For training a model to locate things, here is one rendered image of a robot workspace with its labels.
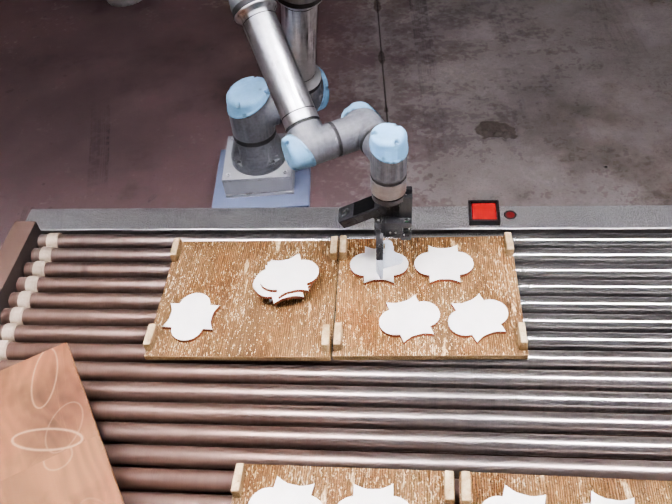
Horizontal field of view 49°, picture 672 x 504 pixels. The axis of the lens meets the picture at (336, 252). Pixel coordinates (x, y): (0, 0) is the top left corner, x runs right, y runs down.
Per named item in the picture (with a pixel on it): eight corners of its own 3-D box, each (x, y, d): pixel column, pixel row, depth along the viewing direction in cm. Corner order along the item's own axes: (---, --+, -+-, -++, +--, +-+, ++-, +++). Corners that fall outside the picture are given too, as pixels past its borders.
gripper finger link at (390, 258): (402, 281, 164) (403, 240, 162) (375, 281, 164) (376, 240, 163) (402, 278, 167) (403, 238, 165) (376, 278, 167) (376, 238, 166)
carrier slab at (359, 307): (341, 243, 184) (340, 238, 183) (510, 240, 180) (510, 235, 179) (333, 360, 160) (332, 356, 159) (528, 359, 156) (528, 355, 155)
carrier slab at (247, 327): (178, 245, 188) (177, 241, 187) (340, 244, 184) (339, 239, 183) (145, 360, 164) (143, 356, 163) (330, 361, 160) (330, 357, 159)
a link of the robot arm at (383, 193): (370, 187, 152) (370, 161, 158) (370, 203, 156) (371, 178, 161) (407, 187, 152) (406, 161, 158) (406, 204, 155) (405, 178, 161)
